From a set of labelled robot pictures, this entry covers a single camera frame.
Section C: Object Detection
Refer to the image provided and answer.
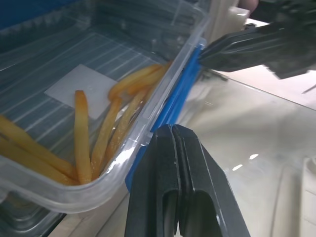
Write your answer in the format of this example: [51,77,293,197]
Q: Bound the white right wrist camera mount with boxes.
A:
[209,0,250,41]

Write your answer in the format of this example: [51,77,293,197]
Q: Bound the yellow french fry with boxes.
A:
[127,64,171,96]
[75,90,92,185]
[0,137,80,186]
[106,89,149,169]
[90,97,123,179]
[108,63,165,99]
[0,114,78,181]

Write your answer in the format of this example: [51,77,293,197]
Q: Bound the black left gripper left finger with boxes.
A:
[124,125,180,237]

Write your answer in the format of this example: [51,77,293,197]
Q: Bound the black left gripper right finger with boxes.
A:
[172,124,251,237]

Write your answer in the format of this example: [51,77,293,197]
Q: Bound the clear food container blue clips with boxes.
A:
[0,0,210,215]

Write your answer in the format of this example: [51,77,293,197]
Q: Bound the blue box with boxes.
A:
[0,0,54,32]

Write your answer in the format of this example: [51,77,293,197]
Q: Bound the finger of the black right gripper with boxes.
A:
[199,45,272,74]
[201,23,272,58]

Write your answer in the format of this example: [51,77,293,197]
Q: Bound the white square sticker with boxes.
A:
[43,63,117,120]

